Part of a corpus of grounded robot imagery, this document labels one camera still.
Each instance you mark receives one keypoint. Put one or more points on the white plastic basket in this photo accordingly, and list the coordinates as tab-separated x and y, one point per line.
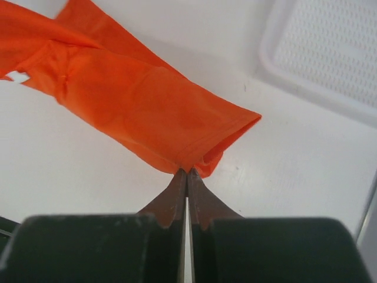
326	51

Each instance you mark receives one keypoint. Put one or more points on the orange t shirt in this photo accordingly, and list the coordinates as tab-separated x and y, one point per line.
100	72

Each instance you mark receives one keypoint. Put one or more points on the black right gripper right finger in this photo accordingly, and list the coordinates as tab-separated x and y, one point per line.
226	247

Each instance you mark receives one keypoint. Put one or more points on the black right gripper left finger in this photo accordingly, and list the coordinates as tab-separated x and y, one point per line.
147	246

